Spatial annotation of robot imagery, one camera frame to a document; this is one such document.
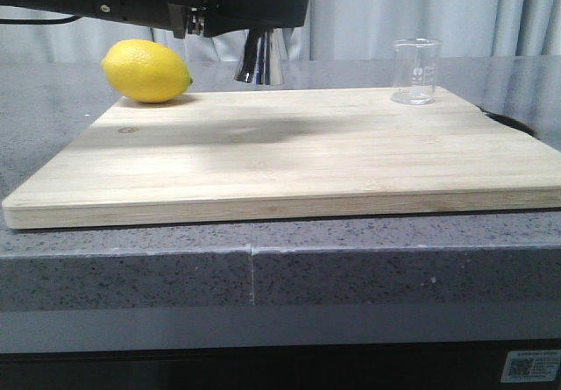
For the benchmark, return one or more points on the steel jigger measuring cup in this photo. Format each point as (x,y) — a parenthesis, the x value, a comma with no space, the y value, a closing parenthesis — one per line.
(260,62)

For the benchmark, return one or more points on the clear glass beaker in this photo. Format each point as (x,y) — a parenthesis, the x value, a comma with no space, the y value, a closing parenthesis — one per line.
(415,70)

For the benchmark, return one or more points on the grey curtain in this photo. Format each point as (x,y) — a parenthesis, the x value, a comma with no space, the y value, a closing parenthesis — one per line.
(334,30)

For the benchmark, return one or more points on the yellow lemon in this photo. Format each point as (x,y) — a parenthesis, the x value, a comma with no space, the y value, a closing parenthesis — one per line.
(146,71)

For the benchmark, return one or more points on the wooden cutting board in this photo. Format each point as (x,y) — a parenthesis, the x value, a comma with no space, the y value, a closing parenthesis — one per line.
(249,155)

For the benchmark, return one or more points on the white QR code sticker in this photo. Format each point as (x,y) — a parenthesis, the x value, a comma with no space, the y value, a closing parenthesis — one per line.
(531,367)

